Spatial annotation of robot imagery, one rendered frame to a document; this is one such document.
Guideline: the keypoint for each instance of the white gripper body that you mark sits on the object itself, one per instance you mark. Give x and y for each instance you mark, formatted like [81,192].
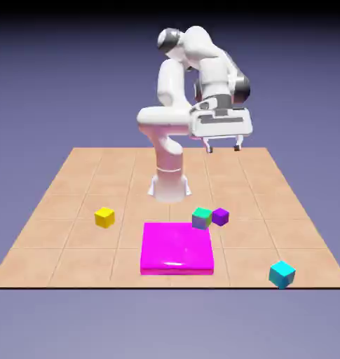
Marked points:
[220,127]

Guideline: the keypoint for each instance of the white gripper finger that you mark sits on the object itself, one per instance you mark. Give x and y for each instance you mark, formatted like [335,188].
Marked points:
[208,144]
[238,142]

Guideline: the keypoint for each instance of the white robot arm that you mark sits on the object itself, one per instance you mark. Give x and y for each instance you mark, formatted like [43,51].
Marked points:
[169,92]

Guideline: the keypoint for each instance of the small purple cube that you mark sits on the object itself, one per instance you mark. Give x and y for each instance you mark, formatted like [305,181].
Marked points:
[220,216]

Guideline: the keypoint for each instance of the small green cube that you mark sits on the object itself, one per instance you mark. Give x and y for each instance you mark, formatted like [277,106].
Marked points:
[201,218]

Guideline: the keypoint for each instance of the small yellow cube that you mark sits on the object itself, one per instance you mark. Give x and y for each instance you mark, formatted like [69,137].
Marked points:
[104,217]

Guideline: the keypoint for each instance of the small cyan cube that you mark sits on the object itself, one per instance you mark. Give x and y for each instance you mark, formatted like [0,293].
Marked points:
[282,274]

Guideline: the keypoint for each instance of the large magenta box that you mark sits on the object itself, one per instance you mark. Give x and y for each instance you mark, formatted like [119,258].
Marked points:
[175,248]

